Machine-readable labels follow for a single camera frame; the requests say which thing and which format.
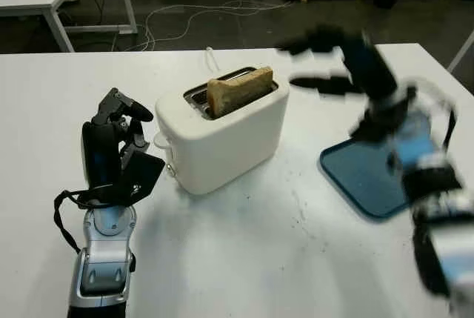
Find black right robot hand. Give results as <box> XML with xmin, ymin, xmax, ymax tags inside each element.
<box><xmin>277</xmin><ymin>24</ymin><xmax>401</xmax><ymax>107</ymax></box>

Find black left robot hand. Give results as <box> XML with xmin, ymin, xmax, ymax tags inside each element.
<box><xmin>81</xmin><ymin>87</ymin><xmax>155</xmax><ymax>190</ymax></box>

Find white toaster lever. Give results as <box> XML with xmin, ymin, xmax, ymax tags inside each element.
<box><xmin>153</xmin><ymin>132</ymin><xmax>171</xmax><ymax>149</ymax></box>

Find blue plastic tray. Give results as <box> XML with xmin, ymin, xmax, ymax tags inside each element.
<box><xmin>318</xmin><ymin>139</ymin><xmax>415</xmax><ymax>219</ymax></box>

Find brown bread slice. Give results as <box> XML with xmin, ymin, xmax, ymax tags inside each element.
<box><xmin>206</xmin><ymin>66</ymin><xmax>274</xmax><ymax>118</ymax></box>

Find cream white two-slot toaster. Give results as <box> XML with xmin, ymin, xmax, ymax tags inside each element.
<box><xmin>154</xmin><ymin>67</ymin><xmax>290</xmax><ymax>196</ymax></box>

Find white slanted table leg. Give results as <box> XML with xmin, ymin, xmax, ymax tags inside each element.
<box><xmin>447</xmin><ymin>28</ymin><xmax>474</xmax><ymax>74</ymax></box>

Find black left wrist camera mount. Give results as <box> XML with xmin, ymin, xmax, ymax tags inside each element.
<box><xmin>76</xmin><ymin>150</ymin><xmax>166</xmax><ymax>208</ymax></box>

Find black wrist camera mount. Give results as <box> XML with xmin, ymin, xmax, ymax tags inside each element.
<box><xmin>76</xmin><ymin>150</ymin><xmax>166</xmax><ymax>208</ymax></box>
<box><xmin>350</xmin><ymin>86</ymin><xmax>418</xmax><ymax>143</ymax></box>

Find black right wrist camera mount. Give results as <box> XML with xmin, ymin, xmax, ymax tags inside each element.
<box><xmin>350</xmin><ymin>86</ymin><xmax>418</xmax><ymax>143</ymax></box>

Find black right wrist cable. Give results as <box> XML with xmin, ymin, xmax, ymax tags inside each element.
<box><xmin>414</xmin><ymin>79</ymin><xmax>459</xmax><ymax>148</ymax></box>

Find white floor cables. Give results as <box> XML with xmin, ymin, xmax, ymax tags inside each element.
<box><xmin>138</xmin><ymin>0</ymin><xmax>296</xmax><ymax>52</ymax></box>

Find white toaster power cord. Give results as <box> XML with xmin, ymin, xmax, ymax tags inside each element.
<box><xmin>204</xmin><ymin>46</ymin><xmax>219</xmax><ymax>73</ymax></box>

